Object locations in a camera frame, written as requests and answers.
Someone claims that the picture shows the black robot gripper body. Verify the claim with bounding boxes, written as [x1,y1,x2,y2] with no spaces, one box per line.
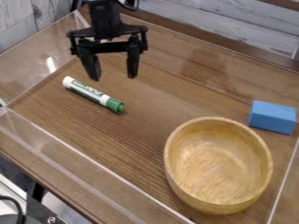
[66,5,148,55]

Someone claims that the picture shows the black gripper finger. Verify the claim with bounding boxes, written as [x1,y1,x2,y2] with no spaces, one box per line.
[78,48,101,81]
[125,48,140,79]

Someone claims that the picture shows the green and white marker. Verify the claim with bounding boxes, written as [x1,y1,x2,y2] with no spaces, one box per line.
[61,76,125,113]

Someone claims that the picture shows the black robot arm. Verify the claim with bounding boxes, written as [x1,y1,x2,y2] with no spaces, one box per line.
[66,0,148,81]

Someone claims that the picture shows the brown wooden bowl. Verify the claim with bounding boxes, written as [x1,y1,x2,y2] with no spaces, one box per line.
[163,116,273,215]

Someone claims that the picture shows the blue foam block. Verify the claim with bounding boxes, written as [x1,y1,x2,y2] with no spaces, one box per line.
[248,100,296,135]

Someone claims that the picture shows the black metal table leg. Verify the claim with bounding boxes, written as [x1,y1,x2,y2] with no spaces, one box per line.
[30,183,45,202]

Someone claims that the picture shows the black cable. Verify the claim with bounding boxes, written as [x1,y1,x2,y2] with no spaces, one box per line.
[0,195,25,224]

